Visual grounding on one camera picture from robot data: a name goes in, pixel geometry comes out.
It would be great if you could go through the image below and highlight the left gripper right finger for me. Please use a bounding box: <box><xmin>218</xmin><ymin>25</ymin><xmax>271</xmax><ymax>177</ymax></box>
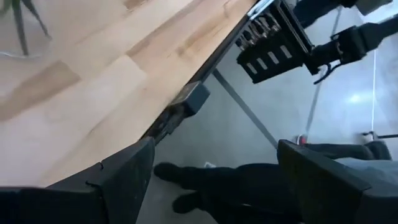
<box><xmin>276</xmin><ymin>139</ymin><xmax>398</xmax><ymax>224</ymax></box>

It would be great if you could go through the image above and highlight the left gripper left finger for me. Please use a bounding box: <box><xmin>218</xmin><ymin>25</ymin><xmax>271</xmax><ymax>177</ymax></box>
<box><xmin>0</xmin><ymin>136</ymin><xmax>156</xmax><ymax>224</ymax></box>

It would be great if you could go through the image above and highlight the person's leg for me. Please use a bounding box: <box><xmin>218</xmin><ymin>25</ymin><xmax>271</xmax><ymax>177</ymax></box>
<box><xmin>198</xmin><ymin>163</ymin><xmax>304</xmax><ymax>224</ymax></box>
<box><xmin>303</xmin><ymin>139</ymin><xmax>393</xmax><ymax>161</ymax></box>

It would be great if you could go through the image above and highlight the person's shoe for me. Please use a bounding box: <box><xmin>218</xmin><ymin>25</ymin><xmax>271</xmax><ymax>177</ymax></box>
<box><xmin>172</xmin><ymin>192</ymin><xmax>215</xmax><ymax>215</ymax></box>
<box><xmin>153</xmin><ymin>161</ymin><xmax>203</xmax><ymax>191</ymax></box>

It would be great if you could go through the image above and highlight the small red floor object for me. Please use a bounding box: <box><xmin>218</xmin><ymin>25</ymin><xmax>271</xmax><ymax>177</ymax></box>
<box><xmin>294</xmin><ymin>133</ymin><xmax>309</xmax><ymax>146</ymax></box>

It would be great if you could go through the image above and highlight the clear glass vase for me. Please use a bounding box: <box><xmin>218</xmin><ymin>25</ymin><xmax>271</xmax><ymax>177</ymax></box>
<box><xmin>0</xmin><ymin>0</ymin><xmax>54</xmax><ymax>60</ymax></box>

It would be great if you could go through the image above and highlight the grey table-edge camera block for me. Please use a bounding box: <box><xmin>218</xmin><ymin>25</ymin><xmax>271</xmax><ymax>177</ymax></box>
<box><xmin>167</xmin><ymin>80</ymin><xmax>211</xmax><ymax>118</ymax></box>

